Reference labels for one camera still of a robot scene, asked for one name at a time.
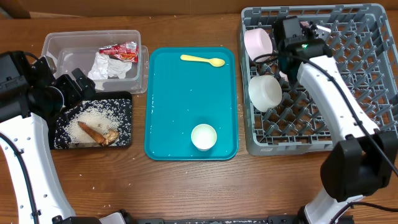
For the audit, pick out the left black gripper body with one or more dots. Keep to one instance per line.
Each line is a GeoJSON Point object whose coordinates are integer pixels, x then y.
{"type": "Point", "coordinates": [71, 95]}

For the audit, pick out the white napkin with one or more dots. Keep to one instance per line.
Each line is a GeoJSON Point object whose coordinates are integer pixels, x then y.
{"type": "Point", "coordinates": [105, 68]}

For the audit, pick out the brown carrot stick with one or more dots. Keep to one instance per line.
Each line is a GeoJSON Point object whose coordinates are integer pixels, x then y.
{"type": "Point", "coordinates": [96, 136]}

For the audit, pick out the brown food scrap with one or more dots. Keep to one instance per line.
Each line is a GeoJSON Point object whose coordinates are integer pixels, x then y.
{"type": "Point", "coordinates": [111, 136]}

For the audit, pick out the red snack wrapper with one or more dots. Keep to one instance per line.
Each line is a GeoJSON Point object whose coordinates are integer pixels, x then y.
{"type": "Point", "coordinates": [126, 52]}

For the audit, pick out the small white cup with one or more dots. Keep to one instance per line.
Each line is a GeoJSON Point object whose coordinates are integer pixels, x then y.
{"type": "Point", "coordinates": [203, 137]}

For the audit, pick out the yellow plastic spoon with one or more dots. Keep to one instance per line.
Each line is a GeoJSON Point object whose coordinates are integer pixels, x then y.
{"type": "Point", "coordinates": [215, 62]}

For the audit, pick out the pink bowl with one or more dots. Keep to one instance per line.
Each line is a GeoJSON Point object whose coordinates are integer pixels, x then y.
{"type": "Point", "coordinates": [258, 44]}

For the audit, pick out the cream green bowl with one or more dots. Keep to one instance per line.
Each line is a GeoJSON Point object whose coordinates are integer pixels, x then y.
{"type": "Point", "coordinates": [264, 92]}

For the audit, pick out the large white plate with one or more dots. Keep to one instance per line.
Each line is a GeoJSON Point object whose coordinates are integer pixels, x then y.
{"type": "Point", "coordinates": [281, 73]}

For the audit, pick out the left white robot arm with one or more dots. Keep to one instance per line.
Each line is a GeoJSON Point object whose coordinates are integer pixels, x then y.
{"type": "Point", "coordinates": [31, 99]}

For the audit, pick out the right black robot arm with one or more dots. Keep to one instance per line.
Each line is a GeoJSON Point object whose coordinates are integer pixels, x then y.
{"type": "Point", "coordinates": [362, 159]}

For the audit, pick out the black waste tray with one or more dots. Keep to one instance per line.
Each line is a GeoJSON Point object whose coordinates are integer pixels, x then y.
{"type": "Point", "coordinates": [93, 143]}

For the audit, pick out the grey dishwasher rack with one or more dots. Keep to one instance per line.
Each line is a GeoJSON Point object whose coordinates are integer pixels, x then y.
{"type": "Point", "coordinates": [366, 56]}

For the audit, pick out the spilled white rice pile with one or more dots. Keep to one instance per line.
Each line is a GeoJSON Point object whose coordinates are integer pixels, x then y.
{"type": "Point", "coordinates": [90, 121]}

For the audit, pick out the teal plastic tray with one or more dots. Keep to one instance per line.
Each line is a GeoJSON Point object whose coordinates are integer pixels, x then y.
{"type": "Point", "coordinates": [183, 94]}

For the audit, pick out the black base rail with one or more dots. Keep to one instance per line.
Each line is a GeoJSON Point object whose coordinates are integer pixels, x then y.
{"type": "Point", "coordinates": [122, 216]}

